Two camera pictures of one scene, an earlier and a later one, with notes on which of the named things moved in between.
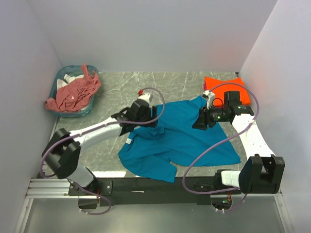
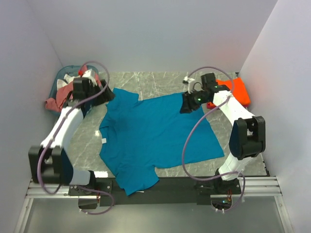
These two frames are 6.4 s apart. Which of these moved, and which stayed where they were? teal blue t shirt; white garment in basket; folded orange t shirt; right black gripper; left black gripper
Moved: left black gripper; right black gripper; teal blue t shirt
Stayed: white garment in basket; folded orange t shirt
